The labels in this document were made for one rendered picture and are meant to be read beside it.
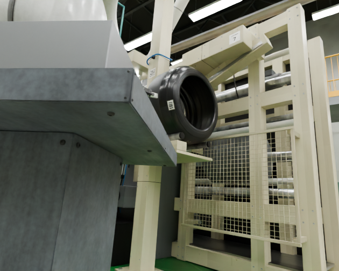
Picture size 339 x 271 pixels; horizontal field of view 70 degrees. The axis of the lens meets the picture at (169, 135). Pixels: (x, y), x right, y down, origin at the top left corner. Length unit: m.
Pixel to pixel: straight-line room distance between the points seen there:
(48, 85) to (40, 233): 0.22
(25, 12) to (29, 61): 0.26
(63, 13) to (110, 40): 0.27
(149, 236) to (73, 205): 1.43
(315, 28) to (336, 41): 1.08
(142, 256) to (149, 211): 0.29
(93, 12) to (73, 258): 0.50
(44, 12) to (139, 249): 1.55
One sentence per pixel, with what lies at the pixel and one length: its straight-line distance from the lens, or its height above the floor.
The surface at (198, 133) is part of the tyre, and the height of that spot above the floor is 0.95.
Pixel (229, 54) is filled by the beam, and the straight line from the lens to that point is 2.04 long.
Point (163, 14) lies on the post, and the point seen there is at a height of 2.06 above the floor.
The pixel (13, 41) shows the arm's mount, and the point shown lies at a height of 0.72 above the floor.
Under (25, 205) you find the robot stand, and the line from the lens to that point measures 0.42.
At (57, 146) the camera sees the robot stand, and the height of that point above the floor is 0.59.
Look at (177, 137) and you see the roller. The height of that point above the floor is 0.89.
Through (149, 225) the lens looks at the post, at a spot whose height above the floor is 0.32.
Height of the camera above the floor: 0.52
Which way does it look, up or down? 14 degrees up
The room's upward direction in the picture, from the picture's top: 4 degrees clockwise
